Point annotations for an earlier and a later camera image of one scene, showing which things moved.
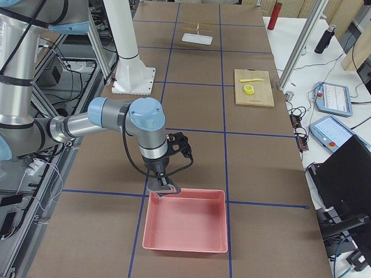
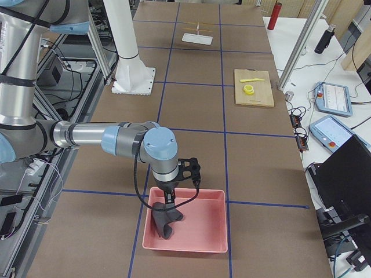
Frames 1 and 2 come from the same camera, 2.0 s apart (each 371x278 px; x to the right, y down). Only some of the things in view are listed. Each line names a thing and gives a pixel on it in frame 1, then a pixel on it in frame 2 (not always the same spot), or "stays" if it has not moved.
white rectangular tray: (197, 38) stays
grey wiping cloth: (173, 187) -> (162, 219)
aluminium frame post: (317, 13) stays
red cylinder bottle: (275, 15) stays
